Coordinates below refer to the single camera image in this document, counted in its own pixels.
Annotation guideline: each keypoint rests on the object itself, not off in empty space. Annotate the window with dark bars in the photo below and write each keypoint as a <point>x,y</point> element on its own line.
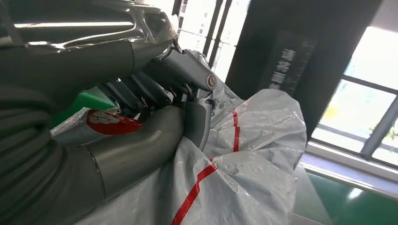
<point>214,28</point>

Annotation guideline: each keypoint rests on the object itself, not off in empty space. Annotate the green plastic crate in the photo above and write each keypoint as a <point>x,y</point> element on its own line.
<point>84,101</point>

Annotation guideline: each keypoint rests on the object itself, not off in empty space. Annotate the window with grey frame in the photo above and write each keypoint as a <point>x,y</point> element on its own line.
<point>377,133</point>

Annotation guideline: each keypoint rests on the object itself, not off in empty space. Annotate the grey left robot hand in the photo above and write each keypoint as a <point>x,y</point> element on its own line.
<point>77,62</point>

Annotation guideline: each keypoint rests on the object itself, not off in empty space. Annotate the black scanner column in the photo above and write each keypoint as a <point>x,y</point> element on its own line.
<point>255,37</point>

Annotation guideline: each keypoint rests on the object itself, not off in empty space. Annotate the grey poly mailer package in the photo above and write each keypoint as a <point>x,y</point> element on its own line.
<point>255,149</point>

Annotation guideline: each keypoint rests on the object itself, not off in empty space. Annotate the green conveyor belt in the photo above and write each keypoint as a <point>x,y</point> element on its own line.
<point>367,211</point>

